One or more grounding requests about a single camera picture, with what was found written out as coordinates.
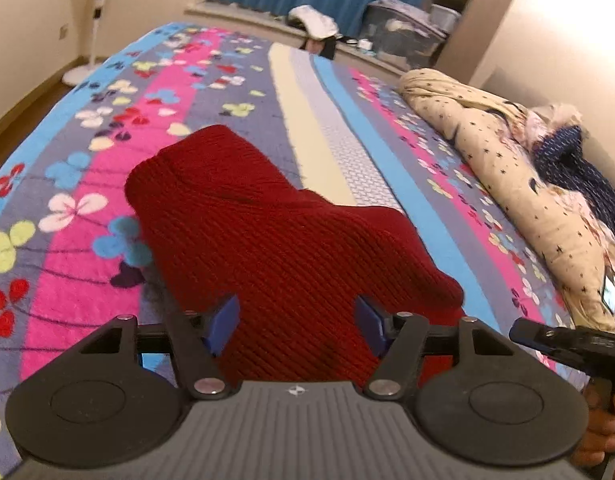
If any white standing fan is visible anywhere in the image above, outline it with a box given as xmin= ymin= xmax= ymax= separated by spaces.
xmin=62 ymin=0 xmax=133 ymax=86

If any person's right hand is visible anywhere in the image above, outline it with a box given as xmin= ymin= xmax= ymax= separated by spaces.
xmin=572 ymin=385 xmax=615 ymax=471

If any clear plastic storage box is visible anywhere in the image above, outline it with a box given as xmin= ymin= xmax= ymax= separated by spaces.
xmin=362 ymin=0 xmax=448 ymax=61

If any floral striped blanket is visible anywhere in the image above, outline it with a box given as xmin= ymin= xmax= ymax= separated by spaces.
xmin=0 ymin=21 xmax=588 ymax=480

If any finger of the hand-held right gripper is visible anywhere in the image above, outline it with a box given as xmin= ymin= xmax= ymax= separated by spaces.
xmin=510 ymin=319 xmax=588 ymax=361

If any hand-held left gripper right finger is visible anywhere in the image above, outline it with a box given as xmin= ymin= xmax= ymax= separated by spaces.
xmin=355 ymin=295 xmax=525 ymax=401

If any cream star-print duvet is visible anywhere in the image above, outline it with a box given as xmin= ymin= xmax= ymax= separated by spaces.
xmin=397 ymin=67 xmax=615 ymax=331

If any dark bag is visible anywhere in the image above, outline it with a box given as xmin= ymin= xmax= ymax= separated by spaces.
xmin=307 ymin=37 xmax=338 ymax=58

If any navy dotted cloth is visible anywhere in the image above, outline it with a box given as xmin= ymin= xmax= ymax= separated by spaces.
xmin=532 ymin=125 xmax=615 ymax=261

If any small white lidded container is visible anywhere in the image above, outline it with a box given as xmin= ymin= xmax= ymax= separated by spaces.
xmin=430 ymin=4 xmax=461 ymax=33

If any red knitted sweater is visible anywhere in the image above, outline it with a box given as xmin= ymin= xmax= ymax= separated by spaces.
xmin=125 ymin=124 xmax=465 ymax=386

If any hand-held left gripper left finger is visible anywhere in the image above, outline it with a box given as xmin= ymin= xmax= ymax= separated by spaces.
xmin=75 ymin=294 xmax=241 ymax=401

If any pile of white clothes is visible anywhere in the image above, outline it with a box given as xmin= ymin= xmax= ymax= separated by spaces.
xmin=289 ymin=5 xmax=338 ymax=38

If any pink floral cloth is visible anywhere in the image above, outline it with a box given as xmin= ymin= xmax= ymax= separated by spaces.
xmin=525 ymin=102 xmax=583 ymax=146

